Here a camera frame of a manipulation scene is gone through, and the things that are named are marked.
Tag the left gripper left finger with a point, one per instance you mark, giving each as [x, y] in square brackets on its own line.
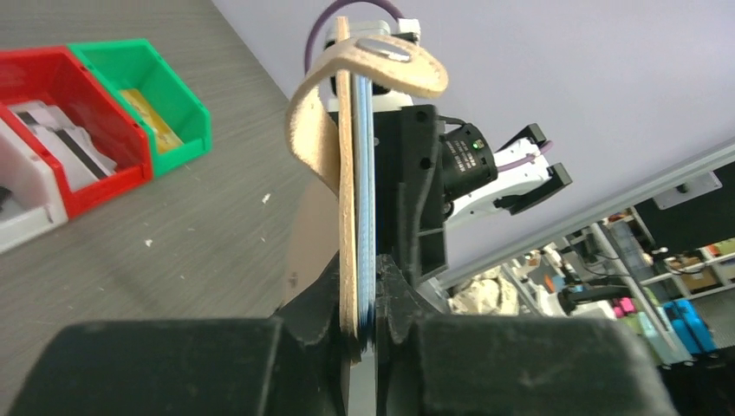
[291, 363]

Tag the white cards in red bin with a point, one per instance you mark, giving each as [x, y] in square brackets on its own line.
[82, 163]

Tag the crumpled white cloth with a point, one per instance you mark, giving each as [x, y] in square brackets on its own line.
[488, 293]

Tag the gold card in green bin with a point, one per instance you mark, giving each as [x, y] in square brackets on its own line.
[165, 138]

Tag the red plastic bin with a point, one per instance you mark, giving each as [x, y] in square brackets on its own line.
[54, 76]

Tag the white plastic bin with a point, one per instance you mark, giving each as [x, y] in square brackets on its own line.
[33, 205]

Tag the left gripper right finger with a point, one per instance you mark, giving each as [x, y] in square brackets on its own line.
[435, 364]

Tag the green plastic bin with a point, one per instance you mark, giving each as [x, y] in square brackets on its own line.
[135, 63]

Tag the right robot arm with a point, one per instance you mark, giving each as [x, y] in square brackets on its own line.
[480, 182]

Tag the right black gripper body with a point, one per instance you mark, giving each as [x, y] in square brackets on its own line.
[410, 219]

